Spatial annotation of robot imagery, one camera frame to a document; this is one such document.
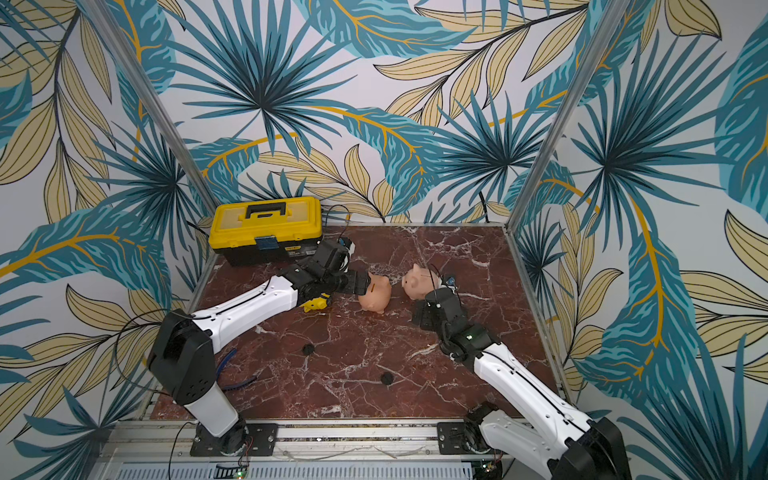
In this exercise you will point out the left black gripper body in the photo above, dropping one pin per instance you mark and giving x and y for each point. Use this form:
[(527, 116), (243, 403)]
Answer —
[(346, 282)]

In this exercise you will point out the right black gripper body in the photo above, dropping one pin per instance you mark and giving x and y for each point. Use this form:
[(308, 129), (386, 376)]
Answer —
[(432, 302)]

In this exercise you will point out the yellow piggy bank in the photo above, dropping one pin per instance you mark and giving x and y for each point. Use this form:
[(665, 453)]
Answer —
[(320, 302)]

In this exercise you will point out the orange piggy bank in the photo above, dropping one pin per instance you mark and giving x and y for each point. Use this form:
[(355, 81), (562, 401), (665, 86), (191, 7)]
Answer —
[(378, 294)]

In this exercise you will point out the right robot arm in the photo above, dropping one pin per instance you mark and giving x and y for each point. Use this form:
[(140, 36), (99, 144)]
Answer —
[(561, 441)]

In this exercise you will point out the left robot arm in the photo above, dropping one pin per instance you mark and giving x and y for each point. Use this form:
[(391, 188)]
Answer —
[(182, 358)]

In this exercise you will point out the pink piggy bank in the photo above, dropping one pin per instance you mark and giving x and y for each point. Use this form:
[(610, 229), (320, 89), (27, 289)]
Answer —
[(420, 281)]

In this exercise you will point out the yellow black toolbox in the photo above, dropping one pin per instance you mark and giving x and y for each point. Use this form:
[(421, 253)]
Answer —
[(251, 233)]

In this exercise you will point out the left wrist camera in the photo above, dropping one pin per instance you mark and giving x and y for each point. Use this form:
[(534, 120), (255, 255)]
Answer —
[(331, 257)]

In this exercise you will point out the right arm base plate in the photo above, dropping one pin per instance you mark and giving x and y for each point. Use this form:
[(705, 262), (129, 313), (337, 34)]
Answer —
[(460, 437)]

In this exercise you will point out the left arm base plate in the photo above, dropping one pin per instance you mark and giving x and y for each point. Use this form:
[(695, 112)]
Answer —
[(244, 439)]

